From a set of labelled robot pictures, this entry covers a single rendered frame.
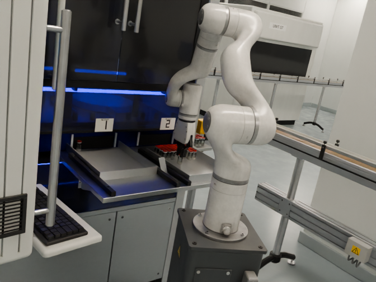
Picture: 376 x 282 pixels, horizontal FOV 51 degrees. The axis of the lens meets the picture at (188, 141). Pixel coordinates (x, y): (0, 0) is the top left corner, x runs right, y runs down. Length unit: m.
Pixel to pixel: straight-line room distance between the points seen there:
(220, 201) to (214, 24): 0.59
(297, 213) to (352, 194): 0.59
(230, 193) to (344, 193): 1.90
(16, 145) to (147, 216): 1.17
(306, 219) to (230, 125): 1.48
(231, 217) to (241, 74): 0.46
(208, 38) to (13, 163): 0.87
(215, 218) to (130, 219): 0.82
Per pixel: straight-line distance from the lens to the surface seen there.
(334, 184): 3.11
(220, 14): 1.38
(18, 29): 1.00
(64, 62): 1.07
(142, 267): 2.28
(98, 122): 1.75
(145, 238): 2.17
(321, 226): 2.51
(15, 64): 1.01
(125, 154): 1.84
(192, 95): 1.70
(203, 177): 1.67
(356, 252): 2.37
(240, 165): 1.23
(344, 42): 10.75
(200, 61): 1.62
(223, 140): 1.18
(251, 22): 1.42
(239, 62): 1.30
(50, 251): 1.26
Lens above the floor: 1.49
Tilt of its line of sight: 16 degrees down
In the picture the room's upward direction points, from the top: 10 degrees clockwise
